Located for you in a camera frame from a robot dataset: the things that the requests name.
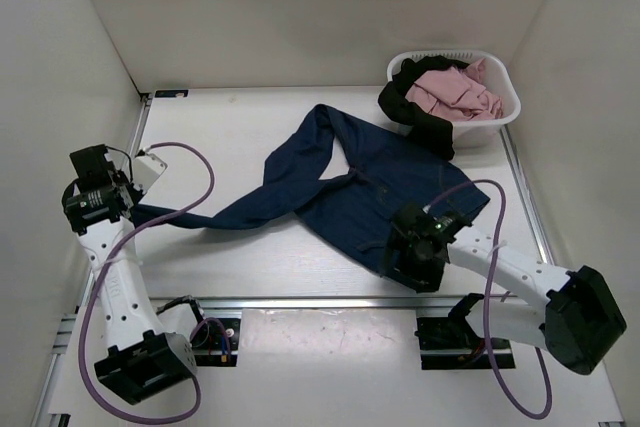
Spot aluminium front rail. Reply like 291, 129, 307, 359
61, 295, 461, 349

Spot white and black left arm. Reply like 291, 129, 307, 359
62, 144, 210, 405

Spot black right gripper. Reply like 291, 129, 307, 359
378, 228, 445, 293

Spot white plastic laundry basket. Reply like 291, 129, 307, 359
378, 49, 521, 149

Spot black garment over basket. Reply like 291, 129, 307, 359
378, 55, 469, 161

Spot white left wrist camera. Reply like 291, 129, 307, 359
131, 151, 167, 195

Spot pink garment in basket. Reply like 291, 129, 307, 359
407, 58, 504, 122

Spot dark blue denim trousers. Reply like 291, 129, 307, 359
132, 102, 490, 281

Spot aluminium frame rail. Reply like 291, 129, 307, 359
500, 127, 555, 264
125, 92, 154, 157

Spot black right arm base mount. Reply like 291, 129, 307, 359
414, 293, 491, 371

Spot aluminium frame rail right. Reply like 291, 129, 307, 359
500, 127, 555, 264

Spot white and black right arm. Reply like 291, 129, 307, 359
380, 204, 627, 375

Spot blue white label sticker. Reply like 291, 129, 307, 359
154, 89, 189, 99

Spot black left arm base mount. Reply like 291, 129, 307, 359
191, 310, 242, 368

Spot aluminium frame rail left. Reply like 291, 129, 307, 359
125, 92, 154, 157

